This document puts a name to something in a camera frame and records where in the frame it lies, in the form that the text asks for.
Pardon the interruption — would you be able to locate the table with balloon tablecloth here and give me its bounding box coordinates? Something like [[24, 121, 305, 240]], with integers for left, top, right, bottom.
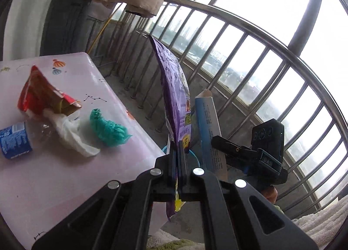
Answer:
[[0, 52, 180, 250]]

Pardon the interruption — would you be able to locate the blue white carton box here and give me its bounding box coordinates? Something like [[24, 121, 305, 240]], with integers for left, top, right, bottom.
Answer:
[[194, 89, 229, 182]]

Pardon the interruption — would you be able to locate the grey hanging cloth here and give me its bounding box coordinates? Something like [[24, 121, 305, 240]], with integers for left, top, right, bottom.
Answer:
[[87, 0, 120, 20]]

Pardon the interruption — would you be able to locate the white plastic bag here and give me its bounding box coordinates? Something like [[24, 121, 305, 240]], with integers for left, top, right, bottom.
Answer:
[[45, 107, 101, 157]]

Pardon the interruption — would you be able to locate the purple snack bag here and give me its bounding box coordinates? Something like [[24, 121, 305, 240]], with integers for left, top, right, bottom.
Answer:
[[149, 35, 192, 220]]

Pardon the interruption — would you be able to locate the white green fluffy robe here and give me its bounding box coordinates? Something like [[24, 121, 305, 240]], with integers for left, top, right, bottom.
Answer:
[[160, 198, 346, 250]]

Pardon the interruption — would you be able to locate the yellow broom handle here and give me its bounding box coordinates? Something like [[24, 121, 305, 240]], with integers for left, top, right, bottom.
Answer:
[[87, 11, 115, 55]]

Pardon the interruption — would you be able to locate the metal balcony railing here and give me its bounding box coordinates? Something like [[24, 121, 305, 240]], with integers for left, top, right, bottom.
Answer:
[[56, 0, 348, 212]]

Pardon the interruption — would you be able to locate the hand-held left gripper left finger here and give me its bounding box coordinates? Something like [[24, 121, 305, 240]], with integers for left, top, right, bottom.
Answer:
[[32, 148, 178, 250]]

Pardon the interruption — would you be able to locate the teal plastic bag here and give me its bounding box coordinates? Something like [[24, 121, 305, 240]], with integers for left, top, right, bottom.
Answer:
[[90, 108, 133, 148]]

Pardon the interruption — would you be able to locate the red snack bag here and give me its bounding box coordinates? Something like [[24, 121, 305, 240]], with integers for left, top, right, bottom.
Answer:
[[18, 65, 82, 117]]

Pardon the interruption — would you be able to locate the dark door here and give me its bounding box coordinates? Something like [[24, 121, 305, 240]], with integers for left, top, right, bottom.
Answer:
[[41, 0, 95, 56]]

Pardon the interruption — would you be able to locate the blue plastic wastebasket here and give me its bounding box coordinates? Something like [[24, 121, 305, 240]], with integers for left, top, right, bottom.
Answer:
[[162, 145, 203, 169]]

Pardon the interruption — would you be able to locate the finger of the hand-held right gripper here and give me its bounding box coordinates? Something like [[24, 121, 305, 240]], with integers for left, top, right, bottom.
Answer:
[[211, 135, 259, 170]]

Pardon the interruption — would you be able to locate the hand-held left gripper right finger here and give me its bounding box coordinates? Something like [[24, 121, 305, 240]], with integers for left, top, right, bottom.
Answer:
[[178, 148, 318, 250]]

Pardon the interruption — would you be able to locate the crushed clear plastic bottle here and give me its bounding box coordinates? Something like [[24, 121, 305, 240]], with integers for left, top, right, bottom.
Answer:
[[0, 121, 55, 159]]

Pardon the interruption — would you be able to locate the person's right hand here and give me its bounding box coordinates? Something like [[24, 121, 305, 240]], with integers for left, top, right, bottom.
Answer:
[[262, 185, 278, 204]]

